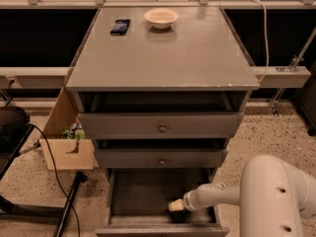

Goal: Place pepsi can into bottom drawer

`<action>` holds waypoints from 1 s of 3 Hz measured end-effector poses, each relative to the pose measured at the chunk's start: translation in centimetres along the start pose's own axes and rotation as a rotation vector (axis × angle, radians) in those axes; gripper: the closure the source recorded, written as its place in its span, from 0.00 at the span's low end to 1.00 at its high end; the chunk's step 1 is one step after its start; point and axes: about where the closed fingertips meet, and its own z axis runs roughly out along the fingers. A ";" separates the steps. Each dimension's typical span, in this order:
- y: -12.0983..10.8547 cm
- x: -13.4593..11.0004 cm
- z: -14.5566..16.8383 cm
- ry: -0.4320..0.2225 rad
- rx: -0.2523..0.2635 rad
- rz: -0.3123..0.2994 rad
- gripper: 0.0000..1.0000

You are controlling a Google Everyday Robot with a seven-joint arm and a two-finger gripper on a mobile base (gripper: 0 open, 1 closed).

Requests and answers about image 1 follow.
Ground dark blue snack packet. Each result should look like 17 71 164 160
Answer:
111 19 130 36

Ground white cable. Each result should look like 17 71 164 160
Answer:
248 0 271 84

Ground wooden box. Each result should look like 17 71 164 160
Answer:
39 89 95 170

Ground black cable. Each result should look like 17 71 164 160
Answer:
29 123 82 237

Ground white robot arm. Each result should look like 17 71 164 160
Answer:
169 155 316 237

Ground green snack bags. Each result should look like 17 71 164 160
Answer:
62 122 86 140

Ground black stand frame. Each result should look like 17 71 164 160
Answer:
0 124 87 237

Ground grey bottom drawer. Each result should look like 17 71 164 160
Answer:
96 168 229 237

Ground grey middle drawer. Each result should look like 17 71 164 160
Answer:
94 149 228 168

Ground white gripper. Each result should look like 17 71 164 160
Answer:
168 189 211 212

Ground metal rail beam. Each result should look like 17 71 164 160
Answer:
0 67 72 89

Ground black bag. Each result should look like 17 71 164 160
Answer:
0 106 30 139

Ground white bowl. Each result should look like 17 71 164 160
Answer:
144 8 179 30

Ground grey drawer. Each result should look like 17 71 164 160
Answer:
78 112 243 139
96 168 229 237
94 149 228 168

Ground grey drawer cabinet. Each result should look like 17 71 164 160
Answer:
65 6 260 171

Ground grey top drawer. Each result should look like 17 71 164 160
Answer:
78 112 243 139

